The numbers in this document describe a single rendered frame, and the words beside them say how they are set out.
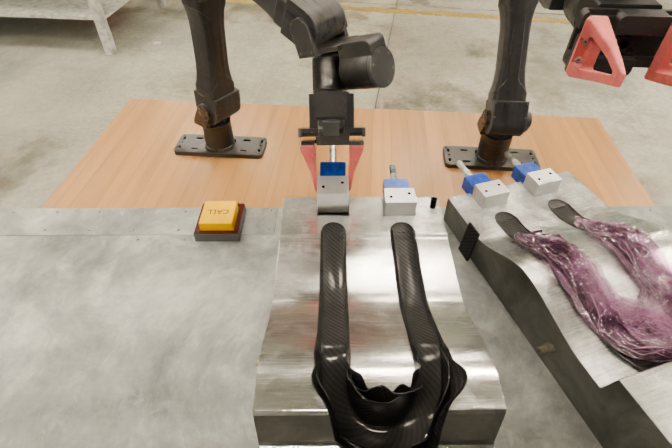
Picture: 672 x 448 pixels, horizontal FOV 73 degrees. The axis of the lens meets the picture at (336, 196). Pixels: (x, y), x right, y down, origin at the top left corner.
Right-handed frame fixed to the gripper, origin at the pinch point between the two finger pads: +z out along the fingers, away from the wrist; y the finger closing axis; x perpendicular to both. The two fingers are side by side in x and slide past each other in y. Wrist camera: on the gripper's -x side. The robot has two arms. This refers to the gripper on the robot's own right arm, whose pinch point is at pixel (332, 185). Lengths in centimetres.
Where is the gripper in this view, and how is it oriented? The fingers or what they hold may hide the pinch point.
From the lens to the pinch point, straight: 72.0
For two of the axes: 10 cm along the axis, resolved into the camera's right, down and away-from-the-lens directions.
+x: 0.0, -1.8, 9.8
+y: 10.0, -0.1, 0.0
